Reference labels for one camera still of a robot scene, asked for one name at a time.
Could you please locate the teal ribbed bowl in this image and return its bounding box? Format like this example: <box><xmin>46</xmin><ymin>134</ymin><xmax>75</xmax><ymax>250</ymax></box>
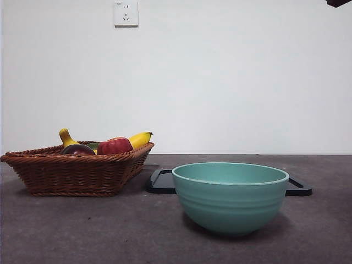
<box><xmin>172</xmin><ymin>162</ymin><xmax>290</xmax><ymax>237</ymax></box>

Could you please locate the dark purple plum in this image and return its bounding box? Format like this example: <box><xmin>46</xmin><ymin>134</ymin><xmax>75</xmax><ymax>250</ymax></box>
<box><xmin>60</xmin><ymin>144</ymin><xmax>96</xmax><ymax>156</ymax></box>

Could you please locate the yellow banana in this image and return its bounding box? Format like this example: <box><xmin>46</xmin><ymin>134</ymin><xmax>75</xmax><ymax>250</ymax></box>
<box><xmin>59</xmin><ymin>128</ymin><xmax>154</xmax><ymax>155</ymax></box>

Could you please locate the black rectangular tray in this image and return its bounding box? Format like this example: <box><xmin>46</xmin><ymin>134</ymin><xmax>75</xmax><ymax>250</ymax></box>
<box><xmin>145</xmin><ymin>168</ymin><xmax>314</xmax><ymax>196</ymax></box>

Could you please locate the red apple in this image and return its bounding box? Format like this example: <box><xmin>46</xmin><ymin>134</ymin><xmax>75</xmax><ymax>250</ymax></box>
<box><xmin>96</xmin><ymin>136</ymin><xmax>134</xmax><ymax>155</ymax></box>

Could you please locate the brown wicker basket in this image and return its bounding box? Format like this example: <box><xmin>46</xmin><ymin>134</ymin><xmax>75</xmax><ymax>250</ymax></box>
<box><xmin>0</xmin><ymin>141</ymin><xmax>155</xmax><ymax>197</ymax></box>

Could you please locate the white wall socket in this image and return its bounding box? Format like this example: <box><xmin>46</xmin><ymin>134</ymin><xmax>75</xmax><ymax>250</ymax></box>
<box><xmin>114</xmin><ymin>0</ymin><xmax>139</xmax><ymax>28</ymax></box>

